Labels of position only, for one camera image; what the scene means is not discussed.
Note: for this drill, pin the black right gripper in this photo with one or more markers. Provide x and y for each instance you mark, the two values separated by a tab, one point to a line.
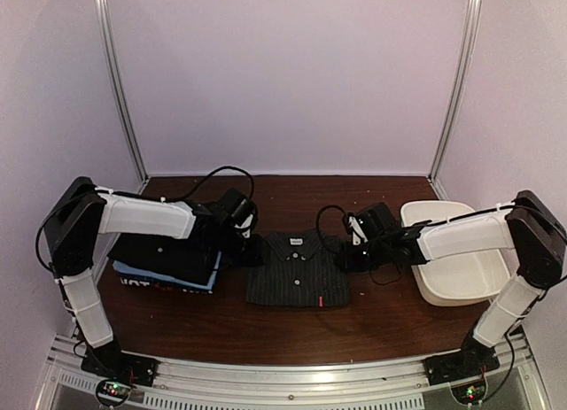
349	261

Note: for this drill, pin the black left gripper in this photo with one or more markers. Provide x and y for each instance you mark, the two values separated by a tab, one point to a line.
252	259

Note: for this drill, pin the dark pinstriped long sleeve shirt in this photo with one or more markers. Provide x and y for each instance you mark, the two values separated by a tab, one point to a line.
298	271

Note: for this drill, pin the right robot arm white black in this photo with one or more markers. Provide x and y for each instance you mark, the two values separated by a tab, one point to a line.
524	225

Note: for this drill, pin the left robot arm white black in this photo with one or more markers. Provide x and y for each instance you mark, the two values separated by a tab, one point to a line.
86	211

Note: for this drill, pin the white plastic basin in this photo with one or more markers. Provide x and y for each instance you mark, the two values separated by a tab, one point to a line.
459	280

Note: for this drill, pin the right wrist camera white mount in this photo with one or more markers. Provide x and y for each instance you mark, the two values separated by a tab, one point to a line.
354	228

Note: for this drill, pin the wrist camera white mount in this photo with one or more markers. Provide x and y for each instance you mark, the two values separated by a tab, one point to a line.
354	228
245	229

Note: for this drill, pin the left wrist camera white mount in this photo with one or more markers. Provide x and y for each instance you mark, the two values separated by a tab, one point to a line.
245	229

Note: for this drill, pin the aluminium front rail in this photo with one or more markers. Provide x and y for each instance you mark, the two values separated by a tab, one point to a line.
185	384

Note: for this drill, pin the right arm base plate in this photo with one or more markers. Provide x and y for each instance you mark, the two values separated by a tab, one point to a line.
455	366

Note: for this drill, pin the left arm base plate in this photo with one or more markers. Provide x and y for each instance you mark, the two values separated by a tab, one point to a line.
127	368

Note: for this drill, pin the right aluminium corner post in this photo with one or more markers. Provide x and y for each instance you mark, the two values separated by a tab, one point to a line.
467	47

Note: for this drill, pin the aluminium corner post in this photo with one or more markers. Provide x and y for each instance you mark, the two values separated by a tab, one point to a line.
467	47
119	95

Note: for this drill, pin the left aluminium corner post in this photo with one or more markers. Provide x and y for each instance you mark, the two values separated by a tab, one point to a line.
119	95

